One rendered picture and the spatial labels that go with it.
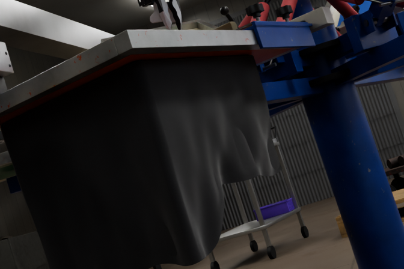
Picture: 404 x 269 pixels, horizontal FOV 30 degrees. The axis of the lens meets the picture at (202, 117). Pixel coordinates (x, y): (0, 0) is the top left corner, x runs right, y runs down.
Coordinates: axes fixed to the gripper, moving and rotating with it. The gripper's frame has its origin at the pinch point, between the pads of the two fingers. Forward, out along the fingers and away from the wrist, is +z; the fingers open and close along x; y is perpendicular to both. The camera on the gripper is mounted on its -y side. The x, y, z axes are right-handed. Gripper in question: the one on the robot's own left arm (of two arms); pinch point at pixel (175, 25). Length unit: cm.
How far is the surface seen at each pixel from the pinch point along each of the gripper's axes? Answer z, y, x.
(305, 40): 16.7, -30.4, -10.9
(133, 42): 16, -28, 61
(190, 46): 17, -29, 42
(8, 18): -158, 362, -309
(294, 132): 3, 399, -851
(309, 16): 9.5, -30.0, -20.2
